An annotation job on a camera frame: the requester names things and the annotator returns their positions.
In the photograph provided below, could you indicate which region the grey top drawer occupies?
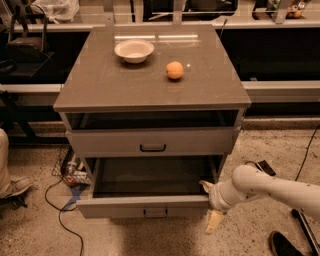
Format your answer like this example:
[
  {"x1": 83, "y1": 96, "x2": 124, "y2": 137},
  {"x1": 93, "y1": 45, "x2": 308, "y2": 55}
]
[{"x1": 66, "y1": 127, "x2": 240, "y2": 157}]

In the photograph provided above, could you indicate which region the black phone on floor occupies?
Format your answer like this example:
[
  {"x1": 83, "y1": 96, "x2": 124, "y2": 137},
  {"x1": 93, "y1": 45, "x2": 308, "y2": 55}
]
[{"x1": 256, "y1": 160, "x2": 276, "y2": 176}]

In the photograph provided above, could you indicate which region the white paper bowl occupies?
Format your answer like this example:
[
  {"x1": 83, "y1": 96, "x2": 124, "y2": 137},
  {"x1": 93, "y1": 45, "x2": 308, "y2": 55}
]
[{"x1": 114, "y1": 39, "x2": 154, "y2": 64}]

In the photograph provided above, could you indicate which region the grey drawer cabinet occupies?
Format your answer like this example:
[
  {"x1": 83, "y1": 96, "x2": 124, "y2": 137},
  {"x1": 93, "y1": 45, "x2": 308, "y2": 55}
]
[{"x1": 54, "y1": 25, "x2": 250, "y2": 170}]

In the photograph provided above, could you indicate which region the black metal bar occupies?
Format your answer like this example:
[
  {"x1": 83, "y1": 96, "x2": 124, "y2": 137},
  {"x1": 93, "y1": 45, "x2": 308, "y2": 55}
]
[{"x1": 291, "y1": 209, "x2": 320, "y2": 256}]

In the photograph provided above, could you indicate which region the black chair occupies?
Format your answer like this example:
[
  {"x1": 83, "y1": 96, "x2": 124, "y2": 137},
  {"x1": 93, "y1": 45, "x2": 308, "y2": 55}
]
[{"x1": 0, "y1": 5, "x2": 52, "y2": 77}]

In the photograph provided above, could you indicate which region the beige trouser leg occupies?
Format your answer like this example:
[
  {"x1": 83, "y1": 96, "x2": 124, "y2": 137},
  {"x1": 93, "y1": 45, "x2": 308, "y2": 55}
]
[{"x1": 0, "y1": 128, "x2": 11, "y2": 198}]

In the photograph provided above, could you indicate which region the black shoe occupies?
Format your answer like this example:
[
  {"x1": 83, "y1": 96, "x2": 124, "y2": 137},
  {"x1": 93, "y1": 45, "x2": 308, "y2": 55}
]
[{"x1": 269, "y1": 231, "x2": 303, "y2": 256}]

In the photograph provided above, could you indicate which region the black cable left floor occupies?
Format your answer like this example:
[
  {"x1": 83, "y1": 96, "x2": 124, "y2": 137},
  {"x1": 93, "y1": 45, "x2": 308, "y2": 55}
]
[{"x1": 44, "y1": 178, "x2": 85, "y2": 256}]

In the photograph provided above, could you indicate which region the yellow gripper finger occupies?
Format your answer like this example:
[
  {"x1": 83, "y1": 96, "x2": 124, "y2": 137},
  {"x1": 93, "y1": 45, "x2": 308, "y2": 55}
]
[
  {"x1": 205, "y1": 210, "x2": 224, "y2": 234},
  {"x1": 199, "y1": 180, "x2": 214, "y2": 193}
]

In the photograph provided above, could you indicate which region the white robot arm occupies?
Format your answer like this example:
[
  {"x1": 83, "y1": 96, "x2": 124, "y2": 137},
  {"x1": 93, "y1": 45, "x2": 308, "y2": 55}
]
[{"x1": 200, "y1": 165, "x2": 320, "y2": 234}]

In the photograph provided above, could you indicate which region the orange fruit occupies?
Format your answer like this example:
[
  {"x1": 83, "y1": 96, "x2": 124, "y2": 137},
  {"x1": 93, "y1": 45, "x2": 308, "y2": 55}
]
[{"x1": 166, "y1": 61, "x2": 184, "y2": 80}]

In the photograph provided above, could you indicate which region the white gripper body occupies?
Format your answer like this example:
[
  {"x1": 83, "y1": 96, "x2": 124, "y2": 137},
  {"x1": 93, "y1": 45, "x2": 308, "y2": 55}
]
[{"x1": 208, "y1": 181, "x2": 233, "y2": 212}]

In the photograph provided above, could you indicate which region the grey sneaker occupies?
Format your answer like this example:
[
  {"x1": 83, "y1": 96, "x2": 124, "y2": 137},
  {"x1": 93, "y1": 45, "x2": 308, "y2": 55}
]
[{"x1": 9, "y1": 177, "x2": 31, "y2": 197}]

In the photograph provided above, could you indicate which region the wire basket with items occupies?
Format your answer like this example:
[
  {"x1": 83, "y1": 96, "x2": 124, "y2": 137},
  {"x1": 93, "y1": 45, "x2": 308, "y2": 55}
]
[{"x1": 52, "y1": 145, "x2": 91, "y2": 187}]

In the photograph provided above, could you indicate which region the grey drawer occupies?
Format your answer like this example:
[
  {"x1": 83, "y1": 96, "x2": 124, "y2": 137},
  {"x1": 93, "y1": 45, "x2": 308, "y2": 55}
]
[
  {"x1": 77, "y1": 156, "x2": 216, "y2": 218},
  {"x1": 66, "y1": 127, "x2": 240, "y2": 157}
]

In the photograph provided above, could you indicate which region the white plastic bag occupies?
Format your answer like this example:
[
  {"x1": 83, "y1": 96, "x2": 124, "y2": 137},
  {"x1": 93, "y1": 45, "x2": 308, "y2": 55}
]
[{"x1": 31, "y1": 0, "x2": 80, "y2": 24}]

